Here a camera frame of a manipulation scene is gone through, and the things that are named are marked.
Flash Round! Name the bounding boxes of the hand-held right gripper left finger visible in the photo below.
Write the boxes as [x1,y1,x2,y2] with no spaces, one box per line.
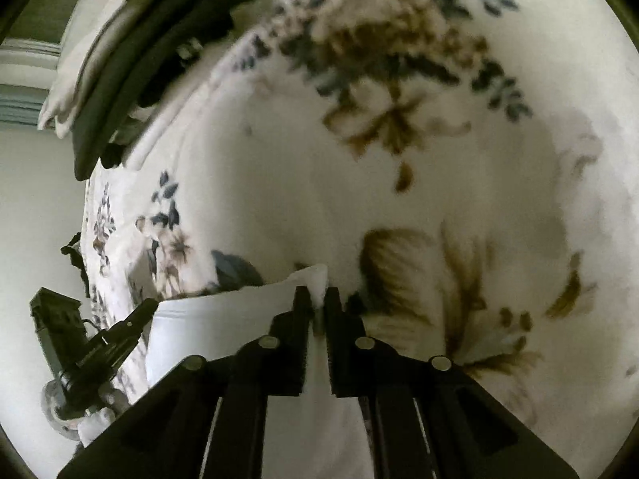
[57,285,315,479]

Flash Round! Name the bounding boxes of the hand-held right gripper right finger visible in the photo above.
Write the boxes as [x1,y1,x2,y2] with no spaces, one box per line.
[323,287,582,479]

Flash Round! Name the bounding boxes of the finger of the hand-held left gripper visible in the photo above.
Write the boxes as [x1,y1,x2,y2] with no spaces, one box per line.
[70,298,159,395]

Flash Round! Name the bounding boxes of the white t-shirt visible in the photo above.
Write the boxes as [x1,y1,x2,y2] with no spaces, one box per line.
[145,263,373,479]

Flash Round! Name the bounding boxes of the person's left hand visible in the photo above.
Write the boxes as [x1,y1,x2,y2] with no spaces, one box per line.
[42,379,123,447]

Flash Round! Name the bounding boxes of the floral blanket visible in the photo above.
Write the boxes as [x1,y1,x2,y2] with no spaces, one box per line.
[80,0,639,479]

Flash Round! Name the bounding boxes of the grey-green curtain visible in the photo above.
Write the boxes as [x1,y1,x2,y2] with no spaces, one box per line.
[0,0,85,125]

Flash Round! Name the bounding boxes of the black folded garment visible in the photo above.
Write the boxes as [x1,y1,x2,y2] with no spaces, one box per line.
[102,0,256,108]

